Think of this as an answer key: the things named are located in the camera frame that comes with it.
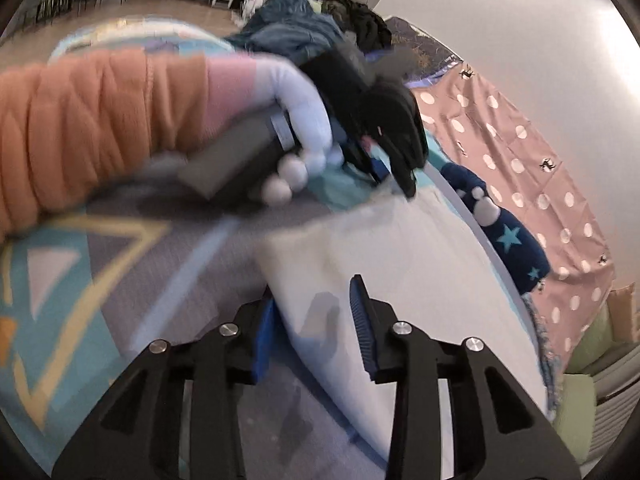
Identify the dark patterned cloth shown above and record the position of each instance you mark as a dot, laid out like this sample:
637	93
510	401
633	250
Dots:
420	45

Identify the blue clothes pile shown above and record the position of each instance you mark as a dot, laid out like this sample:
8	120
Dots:
285	25

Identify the person's left hand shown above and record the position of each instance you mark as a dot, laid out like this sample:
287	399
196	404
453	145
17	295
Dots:
305	105

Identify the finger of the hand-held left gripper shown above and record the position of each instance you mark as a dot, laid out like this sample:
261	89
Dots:
407	135
377	170

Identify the tan pillow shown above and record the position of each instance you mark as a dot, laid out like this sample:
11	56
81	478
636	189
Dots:
622	310

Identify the person's left forearm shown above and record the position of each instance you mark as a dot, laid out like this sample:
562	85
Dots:
100	120

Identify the blue floral cloth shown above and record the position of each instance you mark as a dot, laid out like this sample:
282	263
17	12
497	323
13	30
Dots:
545	355

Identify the pink polka dot sheet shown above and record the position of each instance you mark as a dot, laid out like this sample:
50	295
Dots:
540	135

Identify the green pillow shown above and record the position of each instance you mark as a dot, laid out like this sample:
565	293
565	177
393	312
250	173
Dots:
575	420
592	340

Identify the navy star print blanket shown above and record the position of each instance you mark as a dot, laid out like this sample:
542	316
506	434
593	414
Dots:
510	240

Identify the white shirt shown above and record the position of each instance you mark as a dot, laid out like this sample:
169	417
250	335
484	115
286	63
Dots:
425	260

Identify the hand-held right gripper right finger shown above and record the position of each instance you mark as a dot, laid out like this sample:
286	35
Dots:
362	325

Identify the teal grey patterned blanket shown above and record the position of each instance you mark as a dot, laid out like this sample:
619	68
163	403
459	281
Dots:
150	260

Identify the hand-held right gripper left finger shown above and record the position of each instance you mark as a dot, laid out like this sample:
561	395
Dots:
262	345

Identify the black garment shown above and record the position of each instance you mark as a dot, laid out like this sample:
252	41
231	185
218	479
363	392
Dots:
357	22

